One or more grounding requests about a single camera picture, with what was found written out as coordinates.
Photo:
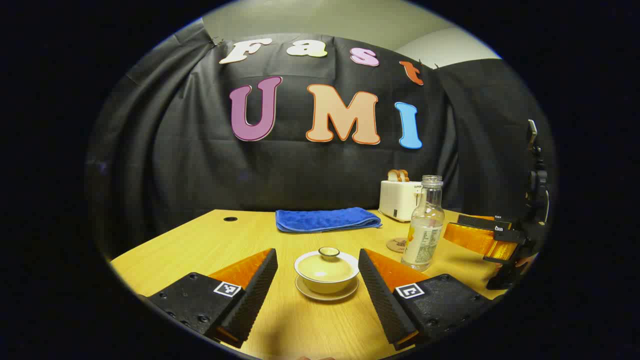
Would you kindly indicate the blue folded towel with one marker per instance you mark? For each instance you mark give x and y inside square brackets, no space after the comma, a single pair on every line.
[325,220]

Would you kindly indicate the round brown coaster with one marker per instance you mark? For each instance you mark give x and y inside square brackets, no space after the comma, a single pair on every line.
[395,245]

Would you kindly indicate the toasted bread slice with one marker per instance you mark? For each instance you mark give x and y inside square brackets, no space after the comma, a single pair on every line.
[404,176]
[393,176]

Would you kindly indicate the white teacup lid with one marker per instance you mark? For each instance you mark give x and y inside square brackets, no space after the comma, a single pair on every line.
[325,269]

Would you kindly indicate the white teacup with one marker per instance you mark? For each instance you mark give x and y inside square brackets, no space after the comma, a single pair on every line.
[325,287]

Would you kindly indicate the clear glass water bottle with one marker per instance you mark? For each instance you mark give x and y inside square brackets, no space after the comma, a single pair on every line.
[422,240]

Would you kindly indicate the white saucer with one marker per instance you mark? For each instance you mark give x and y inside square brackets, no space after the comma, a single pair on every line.
[325,298]

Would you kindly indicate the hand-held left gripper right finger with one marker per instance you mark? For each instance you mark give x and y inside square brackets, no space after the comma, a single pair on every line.
[380,300]

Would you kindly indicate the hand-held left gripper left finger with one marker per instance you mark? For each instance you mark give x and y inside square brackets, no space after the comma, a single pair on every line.
[257,295]

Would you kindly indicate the black backdrop cloth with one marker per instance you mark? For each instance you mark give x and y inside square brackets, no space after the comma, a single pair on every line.
[200,165]

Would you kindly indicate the white toaster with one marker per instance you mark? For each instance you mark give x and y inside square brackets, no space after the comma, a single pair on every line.
[395,200]

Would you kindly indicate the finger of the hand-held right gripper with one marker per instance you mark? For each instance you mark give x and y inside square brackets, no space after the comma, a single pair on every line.
[480,222]
[475,240]

